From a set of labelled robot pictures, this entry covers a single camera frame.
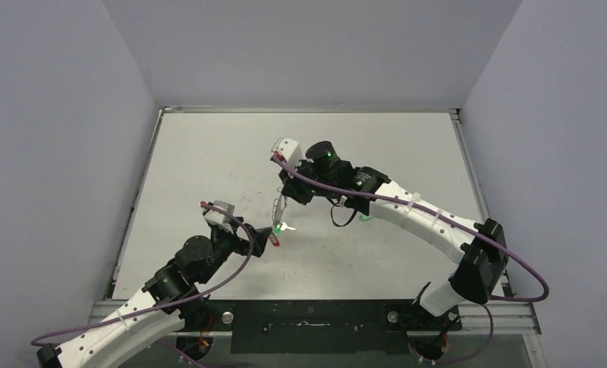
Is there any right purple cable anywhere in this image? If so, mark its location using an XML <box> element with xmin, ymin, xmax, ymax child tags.
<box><xmin>271</xmin><ymin>152</ymin><xmax>550</xmax><ymax>304</ymax></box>

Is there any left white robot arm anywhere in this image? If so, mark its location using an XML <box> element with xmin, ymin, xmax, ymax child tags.
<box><xmin>37</xmin><ymin>223</ymin><xmax>273</xmax><ymax>367</ymax></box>

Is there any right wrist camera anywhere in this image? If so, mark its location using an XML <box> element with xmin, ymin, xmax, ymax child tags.
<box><xmin>271</xmin><ymin>137</ymin><xmax>304</xmax><ymax>169</ymax></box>

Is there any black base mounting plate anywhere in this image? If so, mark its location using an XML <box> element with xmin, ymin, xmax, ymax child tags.
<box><xmin>176</xmin><ymin>299</ymin><xmax>462</xmax><ymax>360</ymax></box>

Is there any purple cable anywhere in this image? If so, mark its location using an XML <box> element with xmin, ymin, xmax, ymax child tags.
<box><xmin>30</xmin><ymin>201</ymin><xmax>256</xmax><ymax>347</ymax></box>
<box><xmin>271</xmin><ymin>152</ymin><xmax>550</xmax><ymax>304</ymax></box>

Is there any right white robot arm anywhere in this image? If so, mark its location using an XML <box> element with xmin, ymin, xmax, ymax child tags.
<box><xmin>271</xmin><ymin>138</ymin><xmax>508</xmax><ymax>329</ymax></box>

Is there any key with red tag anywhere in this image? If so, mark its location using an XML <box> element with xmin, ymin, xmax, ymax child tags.
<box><xmin>269</xmin><ymin>229</ymin><xmax>280</xmax><ymax>247</ymax></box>

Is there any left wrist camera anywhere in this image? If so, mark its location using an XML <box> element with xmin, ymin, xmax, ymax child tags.
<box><xmin>202</xmin><ymin>200</ymin><xmax>235</xmax><ymax>229</ymax></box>

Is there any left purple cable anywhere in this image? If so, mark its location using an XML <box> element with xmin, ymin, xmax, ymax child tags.
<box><xmin>30</xmin><ymin>201</ymin><xmax>256</xmax><ymax>347</ymax></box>

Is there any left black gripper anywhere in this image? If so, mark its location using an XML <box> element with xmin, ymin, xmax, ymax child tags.
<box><xmin>198</xmin><ymin>216</ymin><xmax>271</xmax><ymax>284</ymax></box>

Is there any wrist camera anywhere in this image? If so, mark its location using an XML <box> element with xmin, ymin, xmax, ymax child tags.
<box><xmin>202</xmin><ymin>200</ymin><xmax>235</xmax><ymax>229</ymax></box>
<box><xmin>271</xmin><ymin>137</ymin><xmax>304</xmax><ymax>169</ymax></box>

